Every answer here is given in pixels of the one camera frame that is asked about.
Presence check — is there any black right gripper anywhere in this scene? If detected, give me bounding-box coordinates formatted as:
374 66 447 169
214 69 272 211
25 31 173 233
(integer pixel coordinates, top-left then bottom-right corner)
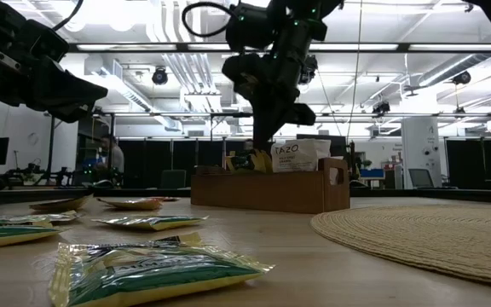
221 19 328 151

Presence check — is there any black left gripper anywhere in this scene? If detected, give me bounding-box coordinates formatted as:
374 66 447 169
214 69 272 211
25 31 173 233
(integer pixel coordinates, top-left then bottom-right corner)
0 0 108 124

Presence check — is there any white Tazo tea packet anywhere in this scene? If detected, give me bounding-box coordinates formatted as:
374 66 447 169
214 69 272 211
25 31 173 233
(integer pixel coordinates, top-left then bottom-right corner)
286 138 332 161
270 140 320 174

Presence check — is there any wooden compartment tea box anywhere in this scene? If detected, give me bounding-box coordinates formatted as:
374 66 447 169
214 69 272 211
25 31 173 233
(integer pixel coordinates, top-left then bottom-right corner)
190 157 351 215

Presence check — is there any black partition screen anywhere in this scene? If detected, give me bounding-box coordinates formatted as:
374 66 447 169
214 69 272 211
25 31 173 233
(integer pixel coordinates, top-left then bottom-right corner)
117 139 279 190
445 138 488 191

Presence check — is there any white pillar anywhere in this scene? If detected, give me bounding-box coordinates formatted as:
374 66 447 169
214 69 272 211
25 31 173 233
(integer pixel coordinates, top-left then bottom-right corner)
401 117 442 190

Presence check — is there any grey office chair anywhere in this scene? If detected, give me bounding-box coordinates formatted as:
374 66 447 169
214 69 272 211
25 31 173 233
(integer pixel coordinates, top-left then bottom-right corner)
407 168 436 190

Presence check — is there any round woven straw placemat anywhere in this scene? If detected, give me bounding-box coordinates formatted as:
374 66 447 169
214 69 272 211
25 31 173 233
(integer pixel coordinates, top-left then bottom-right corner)
310 204 491 293

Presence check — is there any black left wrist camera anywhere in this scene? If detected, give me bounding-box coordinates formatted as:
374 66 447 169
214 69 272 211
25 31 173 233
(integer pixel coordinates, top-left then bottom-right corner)
26 26 70 65

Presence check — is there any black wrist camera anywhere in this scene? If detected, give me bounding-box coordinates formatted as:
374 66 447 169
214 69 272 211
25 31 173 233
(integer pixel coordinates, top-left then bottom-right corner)
225 2 275 53
26 26 70 65

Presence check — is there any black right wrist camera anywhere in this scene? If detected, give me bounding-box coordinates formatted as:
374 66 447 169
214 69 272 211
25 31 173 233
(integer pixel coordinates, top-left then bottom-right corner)
225 2 275 53

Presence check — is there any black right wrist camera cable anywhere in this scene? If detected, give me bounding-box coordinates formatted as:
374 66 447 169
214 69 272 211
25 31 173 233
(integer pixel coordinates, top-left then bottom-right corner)
181 1 238 38

